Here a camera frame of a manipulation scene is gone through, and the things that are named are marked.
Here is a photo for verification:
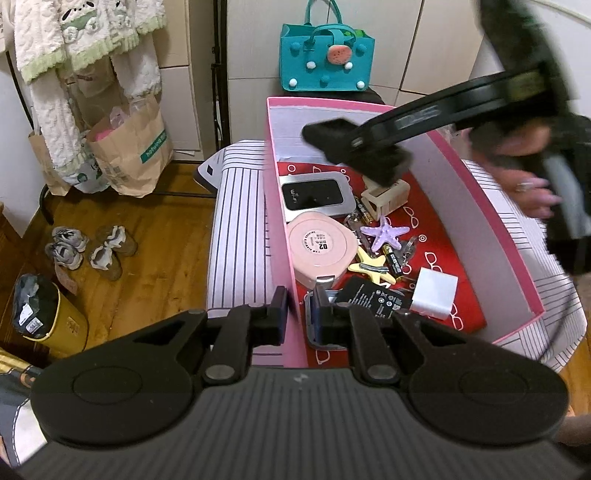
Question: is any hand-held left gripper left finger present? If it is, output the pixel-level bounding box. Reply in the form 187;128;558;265
131;285;291;386

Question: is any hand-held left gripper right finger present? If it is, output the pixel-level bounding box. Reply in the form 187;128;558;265
308;285;467;385

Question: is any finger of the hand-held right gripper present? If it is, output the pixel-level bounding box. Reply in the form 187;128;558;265
351;69;559;153

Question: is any grey-blue labelled pocket router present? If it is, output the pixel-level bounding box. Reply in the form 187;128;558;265
302;291;352;352

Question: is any black charger block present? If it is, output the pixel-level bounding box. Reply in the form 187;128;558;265
332;276;414;324

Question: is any pink rounded case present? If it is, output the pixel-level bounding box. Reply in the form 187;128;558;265
287;211;358;288

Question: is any yellow starfish hair clip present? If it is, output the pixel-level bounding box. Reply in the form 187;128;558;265
348;247;398;286

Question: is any cream hair claw clip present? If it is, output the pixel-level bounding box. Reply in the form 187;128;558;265
361;178;411;217

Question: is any pink cardboard box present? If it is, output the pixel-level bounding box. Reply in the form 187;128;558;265
264;96;546;369

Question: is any black and gold battery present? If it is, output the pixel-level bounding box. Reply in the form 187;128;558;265
353;196;376;221
382;244;407;278

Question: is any purple starfish hair clip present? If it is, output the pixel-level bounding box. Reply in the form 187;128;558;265
359;215;410;254

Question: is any white pocket wifi router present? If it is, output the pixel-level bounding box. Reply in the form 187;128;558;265
279;173;354;224

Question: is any white charger plug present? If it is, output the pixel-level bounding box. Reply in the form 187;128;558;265
411;269;458;320

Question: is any person's right hand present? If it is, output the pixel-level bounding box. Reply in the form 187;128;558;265
489;161;561;220

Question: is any black suitcase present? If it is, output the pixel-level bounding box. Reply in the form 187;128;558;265
281;85;386;106

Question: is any beige wardrobe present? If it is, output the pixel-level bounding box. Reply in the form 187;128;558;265
226;0;490;153

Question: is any striped white tablecloth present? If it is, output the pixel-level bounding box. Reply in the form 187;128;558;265
196;138;587;374

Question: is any teal felt handbag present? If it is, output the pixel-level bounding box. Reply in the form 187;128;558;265
280;0;376;93

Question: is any brown fur-lined slipper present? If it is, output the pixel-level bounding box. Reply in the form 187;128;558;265
95;225;138;257
89;247;123;281

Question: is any black folded stand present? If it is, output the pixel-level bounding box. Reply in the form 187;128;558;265
210;0;229;153

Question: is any brown paper bag green label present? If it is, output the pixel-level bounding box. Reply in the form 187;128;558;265
85;92;174;199

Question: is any yellow trash bin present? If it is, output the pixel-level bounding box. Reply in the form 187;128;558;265
11;274;89;358

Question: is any white plastic bag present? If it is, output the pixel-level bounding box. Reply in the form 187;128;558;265
60;131;112;195

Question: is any beige drawer cabinet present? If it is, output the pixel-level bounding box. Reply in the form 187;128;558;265
152;0;218;162

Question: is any black clothes rack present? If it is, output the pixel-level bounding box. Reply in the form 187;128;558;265
39;185;218;227

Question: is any plain brown paper bag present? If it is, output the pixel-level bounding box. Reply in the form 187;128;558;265
28;129;70;197

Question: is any yellow striped blanket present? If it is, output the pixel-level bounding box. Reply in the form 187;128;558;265
0;348;42;384

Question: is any grey white-trimmed cushion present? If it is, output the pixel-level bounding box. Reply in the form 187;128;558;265
0;374;47;462

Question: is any beige canvas tote bag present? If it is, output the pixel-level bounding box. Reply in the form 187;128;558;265
0;0;17;51

